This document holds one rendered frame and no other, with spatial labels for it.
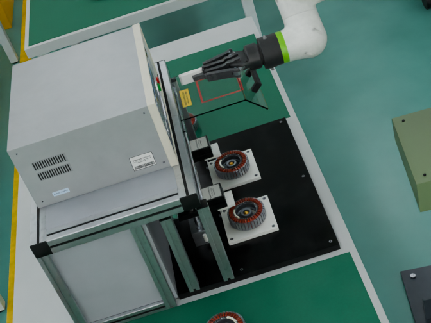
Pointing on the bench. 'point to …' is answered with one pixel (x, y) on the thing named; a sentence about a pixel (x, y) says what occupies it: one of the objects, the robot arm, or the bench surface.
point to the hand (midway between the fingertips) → (192, 76)
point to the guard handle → (254, 79)
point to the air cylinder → (197, 232)
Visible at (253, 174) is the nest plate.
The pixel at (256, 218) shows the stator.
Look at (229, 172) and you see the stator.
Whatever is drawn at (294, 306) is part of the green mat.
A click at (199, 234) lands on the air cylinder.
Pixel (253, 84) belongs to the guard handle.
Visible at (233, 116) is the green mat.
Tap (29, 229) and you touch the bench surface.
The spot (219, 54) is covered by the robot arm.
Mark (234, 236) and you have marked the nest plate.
